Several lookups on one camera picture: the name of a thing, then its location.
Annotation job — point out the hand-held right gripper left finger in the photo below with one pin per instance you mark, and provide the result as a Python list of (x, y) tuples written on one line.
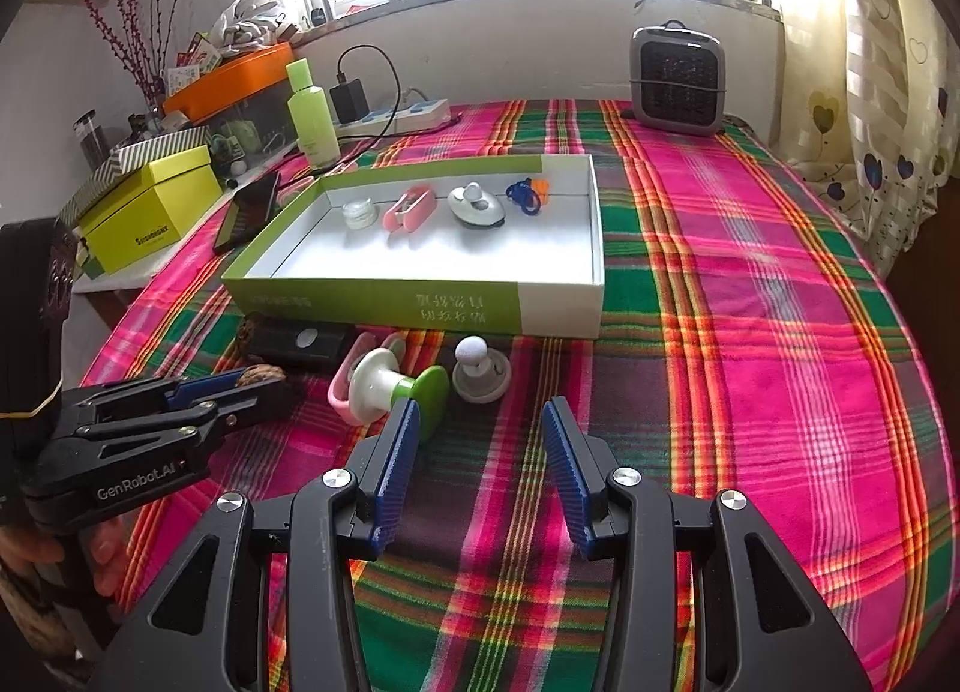
[(397, 471)]

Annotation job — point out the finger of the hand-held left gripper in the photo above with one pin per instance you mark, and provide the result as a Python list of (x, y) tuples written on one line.
[(240, 407), (202, 388)]

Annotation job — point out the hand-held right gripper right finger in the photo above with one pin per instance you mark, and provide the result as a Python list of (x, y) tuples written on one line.
[(566, 471)]

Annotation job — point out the black rectangular device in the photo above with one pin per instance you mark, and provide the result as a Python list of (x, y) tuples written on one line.
[(285, 343)]

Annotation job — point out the white green spool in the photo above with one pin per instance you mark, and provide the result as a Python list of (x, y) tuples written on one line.
[(379, 384)]

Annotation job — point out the pink clip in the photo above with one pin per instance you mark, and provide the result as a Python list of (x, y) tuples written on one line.
[(409, 208), (337, 392)]

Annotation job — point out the small grey knob stand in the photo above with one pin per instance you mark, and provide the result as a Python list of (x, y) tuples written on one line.
[(480, 369)]

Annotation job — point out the green white cardboard box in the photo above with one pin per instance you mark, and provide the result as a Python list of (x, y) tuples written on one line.
[(420, 257)]

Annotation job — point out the white oval knob device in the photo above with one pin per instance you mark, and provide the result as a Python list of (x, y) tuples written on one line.
[(474, 206)]

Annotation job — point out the person's left hand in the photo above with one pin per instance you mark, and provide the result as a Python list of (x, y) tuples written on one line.
[(109, 557)]

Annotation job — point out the dark patterned cloth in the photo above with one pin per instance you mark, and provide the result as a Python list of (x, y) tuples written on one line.
[(30, 332)]

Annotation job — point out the black smartphone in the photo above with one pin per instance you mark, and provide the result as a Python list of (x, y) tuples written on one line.
[(247, 212)]

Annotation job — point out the yellow green box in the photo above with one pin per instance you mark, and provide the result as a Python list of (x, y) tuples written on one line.
[(150, 212)]

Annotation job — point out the pink green plaid blanket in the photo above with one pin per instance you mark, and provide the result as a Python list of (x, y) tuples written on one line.
[(750, 399)]

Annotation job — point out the striped box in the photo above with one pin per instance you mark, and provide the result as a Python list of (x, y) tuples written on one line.
[(150, 148)]

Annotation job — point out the dark glass jar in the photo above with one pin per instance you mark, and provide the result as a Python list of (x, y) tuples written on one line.
[(88, 137)]

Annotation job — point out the glass tank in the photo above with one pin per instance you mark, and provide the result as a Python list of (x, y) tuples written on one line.
[(255, 114)]

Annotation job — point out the light green bottle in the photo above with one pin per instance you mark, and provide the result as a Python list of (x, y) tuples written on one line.
[(315, 125)]

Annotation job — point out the orange box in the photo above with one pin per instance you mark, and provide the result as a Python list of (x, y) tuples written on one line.
[(232, 80)]

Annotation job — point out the white power strip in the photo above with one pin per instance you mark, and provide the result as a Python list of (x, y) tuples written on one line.
[(420, 113)]

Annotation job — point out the red flowering branches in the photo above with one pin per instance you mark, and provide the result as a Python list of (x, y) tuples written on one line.
[(142, 47)]

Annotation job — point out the pile of plastic bags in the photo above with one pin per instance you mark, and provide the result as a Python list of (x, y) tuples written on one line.
[(247, 24)]

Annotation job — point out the grey space heater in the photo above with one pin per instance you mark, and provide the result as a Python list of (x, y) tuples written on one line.
[(679, 80)]

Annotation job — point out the heart print curtain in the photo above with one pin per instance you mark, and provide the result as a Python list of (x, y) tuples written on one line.
[(870, 99)]

